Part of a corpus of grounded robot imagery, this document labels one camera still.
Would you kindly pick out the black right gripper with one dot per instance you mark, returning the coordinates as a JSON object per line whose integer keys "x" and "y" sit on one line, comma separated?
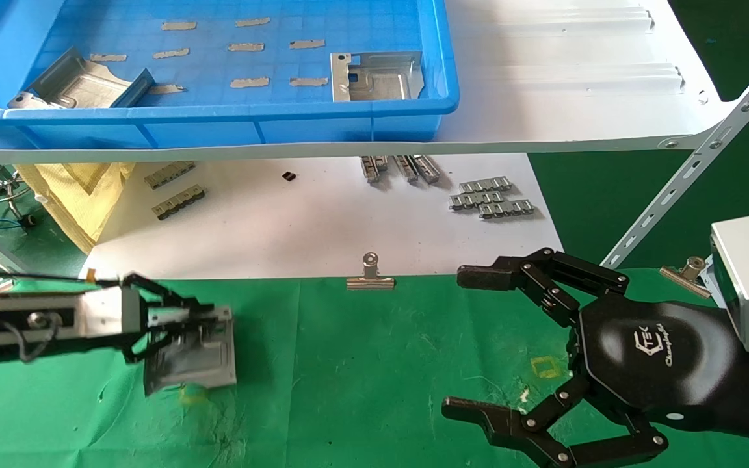
{"x": 660, "y": 364}

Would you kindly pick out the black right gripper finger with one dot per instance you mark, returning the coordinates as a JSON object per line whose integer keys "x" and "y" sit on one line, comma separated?
{"x": 485, "y": 276}

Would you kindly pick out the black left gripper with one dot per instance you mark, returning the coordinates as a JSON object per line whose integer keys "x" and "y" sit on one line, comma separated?
{"x": 56, "y": 351}

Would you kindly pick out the stamped sheet metal bracket part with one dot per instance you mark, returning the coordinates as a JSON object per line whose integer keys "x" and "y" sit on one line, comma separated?
{"x": 205, "y": 357}

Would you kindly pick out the silver toothed metal strip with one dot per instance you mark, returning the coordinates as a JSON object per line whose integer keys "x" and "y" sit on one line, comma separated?
{"x": 508, "y": 209}
{"x": 475, "y": 201}
{"x": 485, "y": 185}

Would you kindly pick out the grey toothed connector strip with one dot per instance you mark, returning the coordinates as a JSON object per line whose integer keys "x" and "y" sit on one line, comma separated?
{"x": 170, "y": 174}
{"x": 179, "y": 201}

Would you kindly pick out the green table cloth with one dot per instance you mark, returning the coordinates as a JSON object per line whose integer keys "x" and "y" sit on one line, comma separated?
{"x": 361, "y": 364}

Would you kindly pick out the yellow cloth bag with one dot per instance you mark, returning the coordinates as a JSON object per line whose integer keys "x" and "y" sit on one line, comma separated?
{"x": 69, "y": 195}

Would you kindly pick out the white paper sheet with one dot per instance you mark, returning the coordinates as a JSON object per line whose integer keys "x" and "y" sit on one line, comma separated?
{"x": 322, "y": 221}

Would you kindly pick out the white metal shelf board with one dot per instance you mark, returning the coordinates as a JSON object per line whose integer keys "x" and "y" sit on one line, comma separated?
{"x": 543, "y": 97}

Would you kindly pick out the small black chip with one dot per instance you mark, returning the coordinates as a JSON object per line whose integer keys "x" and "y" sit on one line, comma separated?
{"x": 289, "y": 176}

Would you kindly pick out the blue plastic tray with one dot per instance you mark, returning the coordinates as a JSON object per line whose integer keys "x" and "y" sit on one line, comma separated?
{"x": 348, "y": 130}

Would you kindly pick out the flat square sheet metal part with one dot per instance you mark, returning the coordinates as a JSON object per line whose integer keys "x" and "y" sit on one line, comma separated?
{"x": 381, "y": 81}

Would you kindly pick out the sheet metal part with flange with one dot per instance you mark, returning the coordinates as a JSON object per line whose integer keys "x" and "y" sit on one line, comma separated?
{"x": 82, "y": 84}

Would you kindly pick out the small silver metal rail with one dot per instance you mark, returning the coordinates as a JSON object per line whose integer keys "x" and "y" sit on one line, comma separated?
{"x": 406, "y": 169}
{"x": 428, "y": 169}
{"x": 372, "y": 169}

